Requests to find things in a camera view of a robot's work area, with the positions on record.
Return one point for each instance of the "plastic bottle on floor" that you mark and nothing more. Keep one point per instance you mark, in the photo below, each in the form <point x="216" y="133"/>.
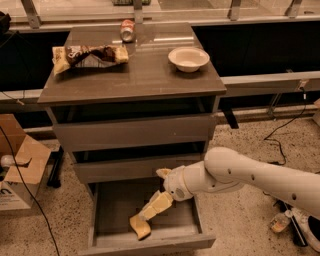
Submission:
<point x="281" y="221"/>

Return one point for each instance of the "red soda can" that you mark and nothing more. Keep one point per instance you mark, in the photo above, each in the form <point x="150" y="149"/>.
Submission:
<point x="127" y="30"/>

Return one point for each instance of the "brown chip bag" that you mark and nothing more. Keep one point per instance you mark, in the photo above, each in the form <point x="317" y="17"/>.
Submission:
<point x="81" y="56"/>

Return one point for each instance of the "grey open bottom drawer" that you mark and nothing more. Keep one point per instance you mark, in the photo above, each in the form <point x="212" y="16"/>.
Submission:
<point x="178" y="229"/>

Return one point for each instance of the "grey drawer cabinet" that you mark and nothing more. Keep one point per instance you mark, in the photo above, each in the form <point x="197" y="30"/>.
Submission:
<point x="148" y="86"/>

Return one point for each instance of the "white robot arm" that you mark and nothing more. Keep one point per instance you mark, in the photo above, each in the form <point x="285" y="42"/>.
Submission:
<point x="224" y="169"/>

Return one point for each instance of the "cardboard box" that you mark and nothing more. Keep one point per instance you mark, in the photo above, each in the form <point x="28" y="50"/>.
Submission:
<point x="23" y="163"/>

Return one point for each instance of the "black metal stand leg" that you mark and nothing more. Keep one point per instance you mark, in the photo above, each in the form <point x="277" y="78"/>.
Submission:
<point x="298" y="237"/>

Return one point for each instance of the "yellow sponge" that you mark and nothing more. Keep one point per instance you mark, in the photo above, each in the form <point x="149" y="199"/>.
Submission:
<point x="140" y="227"/>

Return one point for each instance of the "metal window railing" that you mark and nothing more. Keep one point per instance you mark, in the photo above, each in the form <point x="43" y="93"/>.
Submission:
<point x="50" y="15"/>

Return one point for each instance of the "grey top drawer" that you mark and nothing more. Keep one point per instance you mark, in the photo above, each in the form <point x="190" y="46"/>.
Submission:
<point x="75" y="137"/>

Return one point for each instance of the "white bowl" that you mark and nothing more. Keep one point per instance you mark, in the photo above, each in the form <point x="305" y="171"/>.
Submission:
<point x="188" y="59"/>

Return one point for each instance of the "grey middle drawer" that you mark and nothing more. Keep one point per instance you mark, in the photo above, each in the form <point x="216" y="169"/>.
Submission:
<point x="126" y="169"/>

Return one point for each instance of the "white shoe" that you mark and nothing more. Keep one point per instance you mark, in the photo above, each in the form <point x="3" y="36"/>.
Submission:
<point x="309" y="227"/>

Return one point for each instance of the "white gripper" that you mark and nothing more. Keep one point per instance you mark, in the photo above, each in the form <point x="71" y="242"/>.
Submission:
<point x="174" y="184"/>

